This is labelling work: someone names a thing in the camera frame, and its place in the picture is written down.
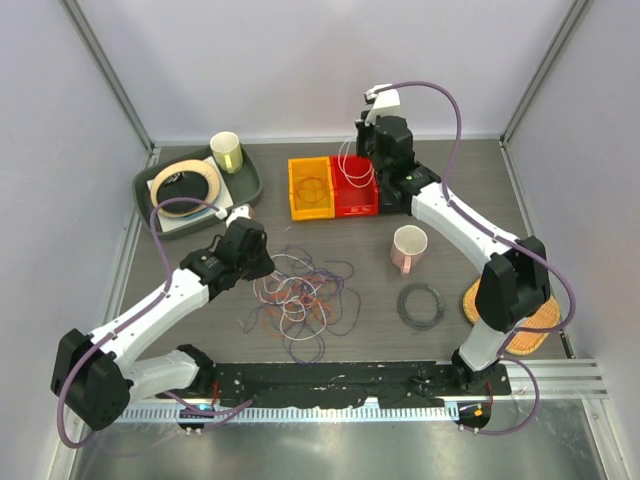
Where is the white thin cable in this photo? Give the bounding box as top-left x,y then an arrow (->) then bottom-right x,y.
335,139 -> 376,190

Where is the orange thin cable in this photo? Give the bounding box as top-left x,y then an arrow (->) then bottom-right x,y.
294,175 -> 330,204

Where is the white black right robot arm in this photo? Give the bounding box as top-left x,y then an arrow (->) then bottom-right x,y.
355,115 -> 551,395

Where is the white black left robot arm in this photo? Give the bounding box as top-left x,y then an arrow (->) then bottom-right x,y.
51,218 -> 274,431

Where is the white square board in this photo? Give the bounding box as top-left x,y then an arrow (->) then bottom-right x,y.
142,157 -> 233,233

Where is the red plastic bin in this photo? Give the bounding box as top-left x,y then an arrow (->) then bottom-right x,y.
330,155 -> 379,218

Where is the black plastic bin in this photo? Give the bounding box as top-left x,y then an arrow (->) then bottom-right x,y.
377,163 -> 428,215

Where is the dark green plastic tray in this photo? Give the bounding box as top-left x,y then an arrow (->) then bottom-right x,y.
132,147 -> 263,240

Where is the beige wooden plate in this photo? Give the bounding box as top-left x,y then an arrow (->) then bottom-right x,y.
150,159 -> 221,218

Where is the black round disc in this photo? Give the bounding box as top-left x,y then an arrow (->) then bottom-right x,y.
156,172 -> 209,217

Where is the yellow plastic bin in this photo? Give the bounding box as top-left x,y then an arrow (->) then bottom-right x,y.
288,156 -> 335,222

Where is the cream yellow cup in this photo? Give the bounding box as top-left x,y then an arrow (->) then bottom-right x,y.
209,131 -> 243,174

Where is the pink white mug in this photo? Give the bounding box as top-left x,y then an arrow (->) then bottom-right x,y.
390,225 -> 428,275

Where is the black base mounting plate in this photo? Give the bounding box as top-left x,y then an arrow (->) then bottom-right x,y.
206,361 -> 512,410

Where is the orange woven mat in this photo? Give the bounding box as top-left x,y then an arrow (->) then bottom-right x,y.
459,277 -> 559,356

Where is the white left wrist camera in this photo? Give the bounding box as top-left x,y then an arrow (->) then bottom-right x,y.
215,204 -> 255,227

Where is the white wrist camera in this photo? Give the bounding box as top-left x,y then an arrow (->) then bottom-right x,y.
215,204 -> 255,227
364,84 -> 400,126

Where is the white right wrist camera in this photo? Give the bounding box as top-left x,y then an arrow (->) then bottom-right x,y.
364,84 -> 400,126

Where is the tangled cable pile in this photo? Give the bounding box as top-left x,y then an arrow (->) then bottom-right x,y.
240,244 -> 362,365

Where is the grey coiled cable ring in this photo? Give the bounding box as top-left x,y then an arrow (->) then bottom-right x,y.
396,282 -> 446,331

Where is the aluminium corner post left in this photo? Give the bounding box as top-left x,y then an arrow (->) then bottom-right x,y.
59,0 -> 155,153

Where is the aluminium corner post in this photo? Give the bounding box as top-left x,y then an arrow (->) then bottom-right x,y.
59,0 -> 155,153
499,0 -> 593,147

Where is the aluminium corner post right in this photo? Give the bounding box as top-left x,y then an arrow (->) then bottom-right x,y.
499,0 -> 593,147

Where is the aluminium rail frame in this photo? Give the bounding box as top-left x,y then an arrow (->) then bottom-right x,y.
118,359 -> 608,425

